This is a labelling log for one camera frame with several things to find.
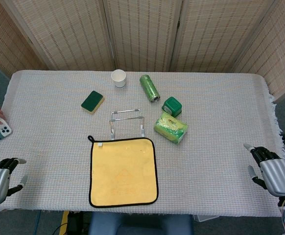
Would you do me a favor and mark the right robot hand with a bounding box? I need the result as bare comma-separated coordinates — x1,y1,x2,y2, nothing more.
243,143,285,196

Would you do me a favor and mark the yellow black-backed cloth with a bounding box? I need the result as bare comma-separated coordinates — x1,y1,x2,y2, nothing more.
87,135,159,208

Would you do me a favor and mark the bamboo folding screen panel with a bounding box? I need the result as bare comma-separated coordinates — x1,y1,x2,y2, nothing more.
0,0,115,71
170,0,278,73
0,0,48,71
233,0,285,103
102,0,184,72

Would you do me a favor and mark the white woven tablecloth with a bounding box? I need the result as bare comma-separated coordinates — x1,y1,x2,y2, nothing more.
0,70,285,218

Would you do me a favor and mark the green and yellow sponge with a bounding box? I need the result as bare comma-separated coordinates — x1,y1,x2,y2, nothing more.
81,90,106,115

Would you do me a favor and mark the yellow-green snack packet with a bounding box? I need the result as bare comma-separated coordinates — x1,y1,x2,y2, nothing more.
153,112,189,145

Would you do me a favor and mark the green square plastic container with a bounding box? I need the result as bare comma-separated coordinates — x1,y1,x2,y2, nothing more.
161,96,183,118

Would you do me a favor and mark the white paper cup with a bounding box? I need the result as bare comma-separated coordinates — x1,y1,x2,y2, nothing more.
111,69,127,89

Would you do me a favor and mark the green drink can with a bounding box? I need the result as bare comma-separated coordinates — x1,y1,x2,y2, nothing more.
139,74,161,103

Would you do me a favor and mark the black floor cable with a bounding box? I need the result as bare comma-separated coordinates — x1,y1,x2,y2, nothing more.
51,222,69,235

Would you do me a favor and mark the metal wire rack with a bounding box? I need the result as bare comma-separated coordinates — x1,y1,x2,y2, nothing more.
109,109,145,141

